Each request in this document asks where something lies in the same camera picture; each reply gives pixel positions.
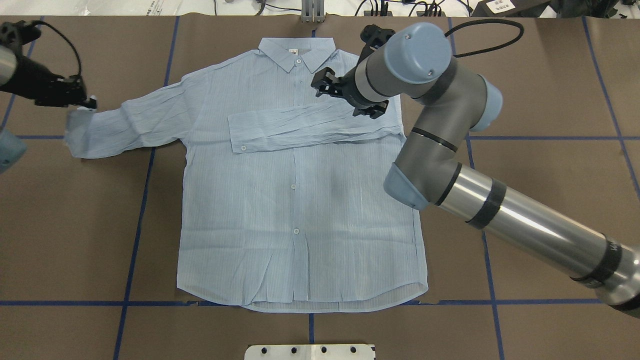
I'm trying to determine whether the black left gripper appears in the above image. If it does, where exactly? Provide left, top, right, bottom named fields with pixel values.
left=20, top=60, right=98, bottom=110

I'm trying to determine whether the black box with label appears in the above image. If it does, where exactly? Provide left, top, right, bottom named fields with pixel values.
left=471, top=0, right=551, bottom=18

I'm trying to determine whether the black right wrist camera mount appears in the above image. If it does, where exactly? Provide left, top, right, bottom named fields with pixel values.
left=359, top=24, right=396, bottom=61

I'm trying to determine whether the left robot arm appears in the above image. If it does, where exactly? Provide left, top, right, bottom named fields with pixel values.
left=0, top=45, right=98, bottom=110

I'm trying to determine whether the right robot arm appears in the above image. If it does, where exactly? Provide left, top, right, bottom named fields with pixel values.
left=310, top=18, right=640, bottom=318

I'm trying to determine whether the aluminium frame post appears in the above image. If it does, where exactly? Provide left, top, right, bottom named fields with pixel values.
left=301, top=0, right=326, bottom=24

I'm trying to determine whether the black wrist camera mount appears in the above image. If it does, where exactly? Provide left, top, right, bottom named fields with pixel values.
left=0, top=20, right=42, bottom=55
left=359, top=24, right=396, bottom=61

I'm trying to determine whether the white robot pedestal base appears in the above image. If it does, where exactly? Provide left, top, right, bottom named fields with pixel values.
left=244, top=343, right=377, bottom=360

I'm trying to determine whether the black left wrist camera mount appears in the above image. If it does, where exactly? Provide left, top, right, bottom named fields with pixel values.
left=0, top=20, right=42, bottom=55

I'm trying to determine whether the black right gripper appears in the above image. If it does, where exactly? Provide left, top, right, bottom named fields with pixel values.
left=310, top=67, right=389, bottom=119

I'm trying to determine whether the light blue button-up shirt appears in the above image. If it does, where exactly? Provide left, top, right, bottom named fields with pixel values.
left=64, top=38, right=429, bottom=313

